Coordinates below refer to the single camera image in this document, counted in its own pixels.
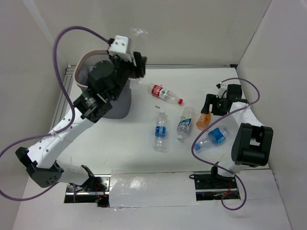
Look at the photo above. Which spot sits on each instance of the crushed bottle blue label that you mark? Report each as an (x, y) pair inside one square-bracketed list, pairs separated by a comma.
[(214, 138)]

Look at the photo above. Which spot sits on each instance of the clear bottle red label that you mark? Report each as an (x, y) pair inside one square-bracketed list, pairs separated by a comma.
[(163, 94)]

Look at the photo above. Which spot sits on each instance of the aluminium frame rail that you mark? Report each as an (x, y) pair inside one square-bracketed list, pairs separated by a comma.
[(63, 107)]

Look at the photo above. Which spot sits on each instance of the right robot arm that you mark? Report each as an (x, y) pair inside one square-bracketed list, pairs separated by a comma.
[(252, 144)]

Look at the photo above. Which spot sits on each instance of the small clear bottle white cap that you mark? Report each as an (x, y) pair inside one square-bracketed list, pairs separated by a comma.
[(139, 33)]

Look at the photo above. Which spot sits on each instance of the clear bottle green blue label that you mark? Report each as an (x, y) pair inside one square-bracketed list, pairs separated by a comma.
[(185, 121)]

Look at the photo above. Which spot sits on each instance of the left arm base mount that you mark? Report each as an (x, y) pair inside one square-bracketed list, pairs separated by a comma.
[(97, 193)]

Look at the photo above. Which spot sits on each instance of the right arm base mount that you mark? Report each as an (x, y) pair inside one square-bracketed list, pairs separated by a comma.
[(208, 187)]

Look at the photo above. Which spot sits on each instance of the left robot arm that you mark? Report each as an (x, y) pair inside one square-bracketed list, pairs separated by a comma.
[(108, 95)]

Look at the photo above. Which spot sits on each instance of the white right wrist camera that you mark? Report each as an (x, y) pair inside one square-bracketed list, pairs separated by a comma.
[(222, 88)]

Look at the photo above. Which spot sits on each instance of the orange juice bottle gold cap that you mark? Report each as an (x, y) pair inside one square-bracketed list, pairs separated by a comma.
[(203, 121)]

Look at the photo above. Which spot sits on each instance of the upright clear bottle blue label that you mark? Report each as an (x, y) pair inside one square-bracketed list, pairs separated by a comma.
[(160, 132)]

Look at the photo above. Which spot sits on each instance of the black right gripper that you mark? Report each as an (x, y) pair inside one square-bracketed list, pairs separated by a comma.
[(209, 100)]

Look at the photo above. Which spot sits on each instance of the grey mesh waste bin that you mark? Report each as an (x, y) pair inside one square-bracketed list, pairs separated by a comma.
[(121, 107)]

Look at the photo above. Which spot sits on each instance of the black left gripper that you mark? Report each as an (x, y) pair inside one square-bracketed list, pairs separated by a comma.
[(138, 66)]

